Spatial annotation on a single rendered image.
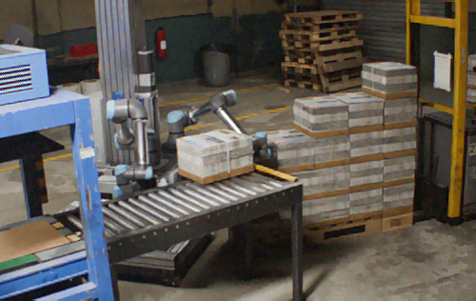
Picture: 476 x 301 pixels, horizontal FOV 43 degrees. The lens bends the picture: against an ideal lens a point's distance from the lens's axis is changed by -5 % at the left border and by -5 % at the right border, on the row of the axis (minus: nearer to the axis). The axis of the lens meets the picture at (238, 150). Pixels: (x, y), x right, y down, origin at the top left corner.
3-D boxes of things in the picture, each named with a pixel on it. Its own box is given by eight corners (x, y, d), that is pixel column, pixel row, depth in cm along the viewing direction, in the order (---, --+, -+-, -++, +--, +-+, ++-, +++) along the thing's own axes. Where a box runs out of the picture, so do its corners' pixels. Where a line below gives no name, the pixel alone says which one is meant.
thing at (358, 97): (327, 95, 485) (327, 94, 485) (360, 92, 492) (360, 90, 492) (348, 104, 450) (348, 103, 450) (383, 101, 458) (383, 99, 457)
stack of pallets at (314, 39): (327, 76, 1215) (326, 10, 1179) (365, 81, 1145) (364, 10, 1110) (278, 86, 1132) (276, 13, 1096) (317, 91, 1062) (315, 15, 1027)
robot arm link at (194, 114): (173, 115, 464) (222, 90, 427) (187, 110, 475) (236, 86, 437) (179, 130, 463) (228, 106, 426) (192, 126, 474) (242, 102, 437)
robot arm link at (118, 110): (139, 152, 412) (128, 112, 363) (117, 153, 411) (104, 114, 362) (139, 135, 417) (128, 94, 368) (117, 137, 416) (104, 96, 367)
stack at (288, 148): (228, 238, 491) (222, 136, 468) (360, 215, 523) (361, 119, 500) (242, 258, 455) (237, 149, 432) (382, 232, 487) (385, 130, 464)
